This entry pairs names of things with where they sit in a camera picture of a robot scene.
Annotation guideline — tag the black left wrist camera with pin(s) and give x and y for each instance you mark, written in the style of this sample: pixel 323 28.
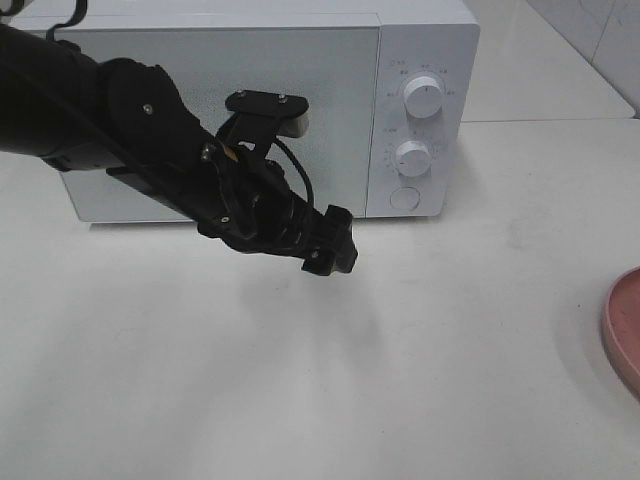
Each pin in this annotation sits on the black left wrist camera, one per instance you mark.
pixel 260 118

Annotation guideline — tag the white microwave oven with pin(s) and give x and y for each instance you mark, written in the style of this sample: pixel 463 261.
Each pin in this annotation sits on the white microwave oven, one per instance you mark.
pixel 439 37

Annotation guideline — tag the pink plate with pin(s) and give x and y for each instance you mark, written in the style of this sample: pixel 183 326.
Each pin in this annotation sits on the pink plate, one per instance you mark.
pixel 620 328

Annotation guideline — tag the white microwave door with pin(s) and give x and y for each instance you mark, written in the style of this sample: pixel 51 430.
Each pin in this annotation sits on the white microwave door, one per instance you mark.
pixel 334 69

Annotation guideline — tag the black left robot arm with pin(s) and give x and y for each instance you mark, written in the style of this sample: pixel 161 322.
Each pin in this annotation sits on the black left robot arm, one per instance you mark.
pixel 128 120

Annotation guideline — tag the white microwave knob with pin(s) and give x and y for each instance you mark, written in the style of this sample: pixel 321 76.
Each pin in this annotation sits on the white microwave knob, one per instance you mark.
pixel 423 95
pixel 413 159

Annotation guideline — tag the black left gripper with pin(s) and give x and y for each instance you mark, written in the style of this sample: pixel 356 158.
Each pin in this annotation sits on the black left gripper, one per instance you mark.
pixel 261 214

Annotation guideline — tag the white round door button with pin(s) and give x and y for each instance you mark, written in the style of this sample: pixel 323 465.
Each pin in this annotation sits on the white round door button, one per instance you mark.
pixel 405 198

